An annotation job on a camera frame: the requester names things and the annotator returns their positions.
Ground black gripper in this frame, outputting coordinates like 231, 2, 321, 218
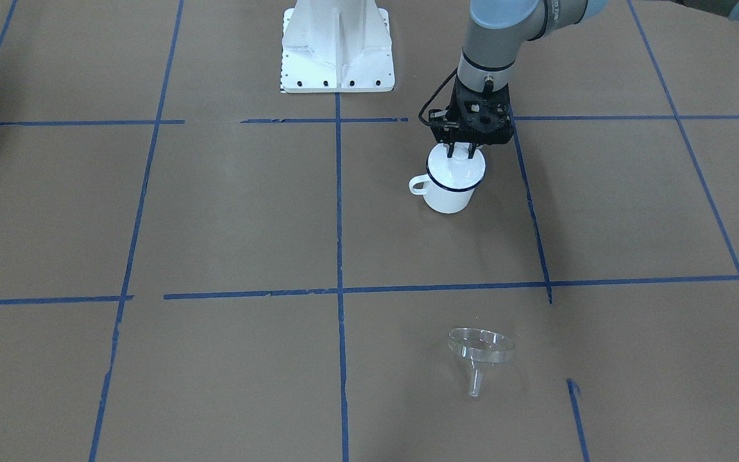
429, 81, 515, 160

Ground white enamel cup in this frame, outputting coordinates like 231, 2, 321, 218
408, 142, 486, 214

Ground clear plastic funnel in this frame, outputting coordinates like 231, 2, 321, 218
448, 327, 516, 398

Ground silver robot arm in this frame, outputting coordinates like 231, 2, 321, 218
418, 1, 607, 156

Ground vertical blue tape strip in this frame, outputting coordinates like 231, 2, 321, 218
511, 118, 554, 305

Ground horizontal blue tape strip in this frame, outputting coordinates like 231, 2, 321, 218
162, 275, 739, 300

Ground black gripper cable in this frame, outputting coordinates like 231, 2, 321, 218
418, 69, 459, 127

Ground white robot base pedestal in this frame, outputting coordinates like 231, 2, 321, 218
280, 1, 396, 94

